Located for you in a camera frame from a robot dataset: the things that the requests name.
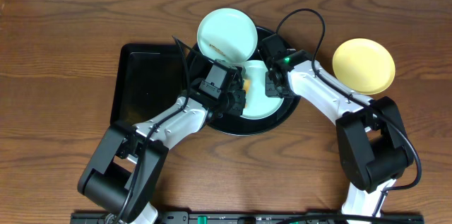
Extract green yellow sponge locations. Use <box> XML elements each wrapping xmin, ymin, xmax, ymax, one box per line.
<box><xmin>243</xmin><ymin>79</ymin><xmax>251</xmax><ymax>98</ymax></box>

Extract light blue plate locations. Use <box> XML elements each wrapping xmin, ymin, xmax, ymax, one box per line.
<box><xmin>197</xmin><ymin>8</ymin><xmax>258</xmax><ymax>64</ymax></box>
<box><xmin>242</xmin><ymin>60</ymin><xmax>283</xmax><ymax>119</ymax></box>

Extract yellow plate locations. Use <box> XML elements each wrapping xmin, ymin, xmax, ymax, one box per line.
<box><xmin>333</xmin><ymin>38</ymin><xmax>396</xmax><ymax>95</ymax></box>

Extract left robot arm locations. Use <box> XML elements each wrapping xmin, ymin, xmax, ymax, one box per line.
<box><xmin>77</xmin><ymin>79</ymin><xmax>250</xmax><ymax>223</ymax></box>

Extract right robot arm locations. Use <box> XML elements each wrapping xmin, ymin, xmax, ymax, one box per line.
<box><xmin>260</xmin><ymin>49</ymin><xmax>419</xmax><ymax>218</ymax></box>

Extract round black tray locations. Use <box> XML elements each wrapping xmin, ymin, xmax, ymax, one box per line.
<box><xmin>182</xmin><ymin>25</ymin><xmax>304</xmax><ymax>136</ymax></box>

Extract rectangular black tray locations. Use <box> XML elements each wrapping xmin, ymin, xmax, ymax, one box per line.
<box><xmin>110</xmin><ymin>43</ymin><xmax>186</xmax><ymax>125</ymax></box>

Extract left black cable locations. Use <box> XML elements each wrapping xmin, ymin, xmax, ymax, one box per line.
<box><xmin>105</xmin><ymin>35</ymin><xmax>234</xmax><ymax>224</ymax></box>

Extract black cable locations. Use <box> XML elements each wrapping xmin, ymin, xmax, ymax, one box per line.
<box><xmin>275</xmin><ymin>8</ymin><xmax>423</xmax><ymax>218</ymax></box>
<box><xmin>105</xmin><ymin>35</ymin><xmax>234</xmax><ymax>224</ymax></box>

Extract right black cable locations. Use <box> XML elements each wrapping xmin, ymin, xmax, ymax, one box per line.
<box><xmin>275</xmin><ymin>8</ymin><xmax>423</xmax><ymax>218</ymax></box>

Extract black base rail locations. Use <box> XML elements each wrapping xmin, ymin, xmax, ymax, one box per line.
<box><xmin>70</xmin><ymin>211</ymin><xmax>425</xmax><ymax>224</ymax></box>

